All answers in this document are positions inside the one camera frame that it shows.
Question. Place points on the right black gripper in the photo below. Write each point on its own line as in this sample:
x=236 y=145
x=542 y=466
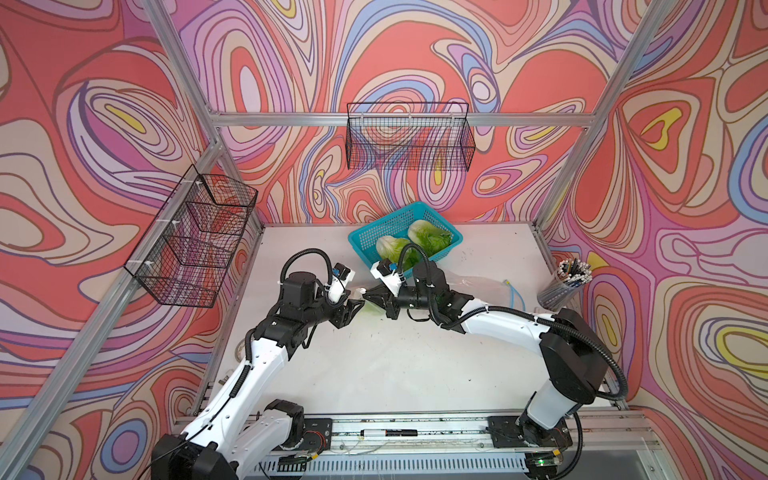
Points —
x=380 y=293

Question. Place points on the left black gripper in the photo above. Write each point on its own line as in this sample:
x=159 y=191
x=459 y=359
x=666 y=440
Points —
x=346 y=314

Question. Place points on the green chinese cabbage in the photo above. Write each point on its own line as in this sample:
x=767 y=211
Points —
x=390 y=248
x=429 y=237

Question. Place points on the clear blue zip-top bag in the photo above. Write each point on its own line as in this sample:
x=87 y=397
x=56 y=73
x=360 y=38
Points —
x=494 y=292

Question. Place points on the small perforated bag with cabbage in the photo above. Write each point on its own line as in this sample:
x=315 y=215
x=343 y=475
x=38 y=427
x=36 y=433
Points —
x=369 y=308

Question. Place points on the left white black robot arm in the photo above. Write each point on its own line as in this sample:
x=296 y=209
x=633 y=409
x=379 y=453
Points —
x=252 y=384

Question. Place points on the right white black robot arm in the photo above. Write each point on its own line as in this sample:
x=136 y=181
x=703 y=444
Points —
x=580 y=367

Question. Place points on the teal plastic basket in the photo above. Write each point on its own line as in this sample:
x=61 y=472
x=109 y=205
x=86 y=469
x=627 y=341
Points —
x=396 y=224

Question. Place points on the cup of pens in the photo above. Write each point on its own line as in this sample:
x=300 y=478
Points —
x=569 y=278

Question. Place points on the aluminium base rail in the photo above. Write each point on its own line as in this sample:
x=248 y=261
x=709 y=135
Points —
x=442 y=443

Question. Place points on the back black wire basket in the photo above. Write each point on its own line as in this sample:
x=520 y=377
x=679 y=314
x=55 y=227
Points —
x=409 y=136

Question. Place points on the black wire basket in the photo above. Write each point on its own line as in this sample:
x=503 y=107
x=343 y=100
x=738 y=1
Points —
x=409 y=136
x=200 y=228

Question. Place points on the left black wire basket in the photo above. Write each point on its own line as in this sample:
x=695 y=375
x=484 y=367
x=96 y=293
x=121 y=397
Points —
x=200 y=228

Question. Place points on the aluminium frame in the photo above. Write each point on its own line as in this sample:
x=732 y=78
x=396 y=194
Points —
x=336 y=112

